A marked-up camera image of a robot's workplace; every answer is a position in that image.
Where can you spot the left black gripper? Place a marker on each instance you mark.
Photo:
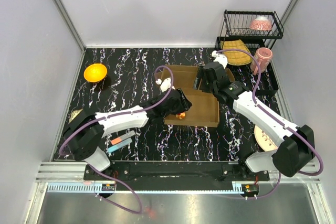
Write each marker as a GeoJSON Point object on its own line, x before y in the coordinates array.
{"type": "Point", "coordinates": [184, 104]}

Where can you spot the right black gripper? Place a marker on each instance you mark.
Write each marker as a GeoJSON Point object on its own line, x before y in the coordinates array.
{"type": "Point", "coordinates": [200, 74]}

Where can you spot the orange flower toy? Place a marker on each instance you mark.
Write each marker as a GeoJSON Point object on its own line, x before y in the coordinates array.
{"type": "Point", "coordinates": [181, 116]}

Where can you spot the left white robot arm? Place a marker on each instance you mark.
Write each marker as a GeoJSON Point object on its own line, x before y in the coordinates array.
{"type": "Point", "coordinates": [84, 133]}

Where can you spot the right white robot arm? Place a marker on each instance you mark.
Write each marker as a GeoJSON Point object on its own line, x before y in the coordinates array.
{"type": "Point", "coordinates": [294, 143]}

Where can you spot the yellow woven plate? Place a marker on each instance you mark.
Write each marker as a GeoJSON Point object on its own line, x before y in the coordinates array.
{"type": "Point", "coordinates": [236, 58]}

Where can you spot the blue marker pen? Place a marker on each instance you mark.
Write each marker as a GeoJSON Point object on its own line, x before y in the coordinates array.
{"type": "Point", "coordinates": [120, 145]}

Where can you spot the pink mug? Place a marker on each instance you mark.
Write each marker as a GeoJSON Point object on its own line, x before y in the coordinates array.
{"type": "Point", "coordinates": [263, 56]}

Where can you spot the black marble table mat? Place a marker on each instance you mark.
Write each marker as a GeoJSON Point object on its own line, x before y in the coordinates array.
{"type": "Point", "coordinates": [130, 81]}

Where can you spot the pink patterned bowl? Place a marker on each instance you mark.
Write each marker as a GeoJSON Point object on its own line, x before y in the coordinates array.
{"type": "Point", "coordinates": [261, 23]}

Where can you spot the orange bowl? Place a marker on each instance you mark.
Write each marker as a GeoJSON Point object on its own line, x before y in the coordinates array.
{"type": "Point", "coordinates": [95, 72]}

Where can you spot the pink round plate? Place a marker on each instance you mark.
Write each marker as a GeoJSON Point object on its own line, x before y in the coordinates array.
{"type": "Point", "coordinates": [263, 140]}

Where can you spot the small floral patterned bowl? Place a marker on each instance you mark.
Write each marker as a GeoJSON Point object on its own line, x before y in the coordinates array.
{"type": "Point", "coordinates": [74, 114]}

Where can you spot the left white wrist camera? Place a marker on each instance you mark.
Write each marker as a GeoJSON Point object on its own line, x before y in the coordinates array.
{"type": "Point", "coordinates": [165, 84]}

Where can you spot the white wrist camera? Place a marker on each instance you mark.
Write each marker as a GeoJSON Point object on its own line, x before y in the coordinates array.
{"type": "Point", "coordinates": [220, 58]}
{"type": "Point", "coordinates": [165, 84]}

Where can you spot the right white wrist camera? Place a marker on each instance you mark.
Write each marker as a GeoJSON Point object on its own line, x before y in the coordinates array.
{"type": "Point", "coordinates": [220, 58]}

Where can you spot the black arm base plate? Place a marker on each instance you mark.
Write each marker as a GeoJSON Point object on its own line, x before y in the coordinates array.
{"type": "Point", "coordinates": [182, 176]}

